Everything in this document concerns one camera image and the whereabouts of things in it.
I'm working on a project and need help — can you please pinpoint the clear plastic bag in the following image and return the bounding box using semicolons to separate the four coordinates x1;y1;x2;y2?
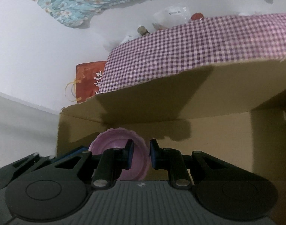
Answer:
152;5;191;30

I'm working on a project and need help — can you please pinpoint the small metal cap bottle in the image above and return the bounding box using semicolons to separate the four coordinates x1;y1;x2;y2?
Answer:
137;26;150;36

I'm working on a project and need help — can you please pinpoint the purple plastic bowl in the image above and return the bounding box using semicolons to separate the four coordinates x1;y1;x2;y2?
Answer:
88;127;151;181

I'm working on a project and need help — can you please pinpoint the red gift bag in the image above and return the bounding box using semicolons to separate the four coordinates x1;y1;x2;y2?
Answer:
64;61;106;103

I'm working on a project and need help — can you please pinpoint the brown cardboard box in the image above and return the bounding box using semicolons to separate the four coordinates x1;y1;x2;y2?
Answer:
56;58;286;224

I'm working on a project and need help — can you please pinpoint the purple checkered tablecloth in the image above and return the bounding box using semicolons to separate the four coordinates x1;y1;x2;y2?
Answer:
99;13;286;93

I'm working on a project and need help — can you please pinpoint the red cap jar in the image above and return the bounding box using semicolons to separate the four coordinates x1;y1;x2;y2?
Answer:
191;13;204;21

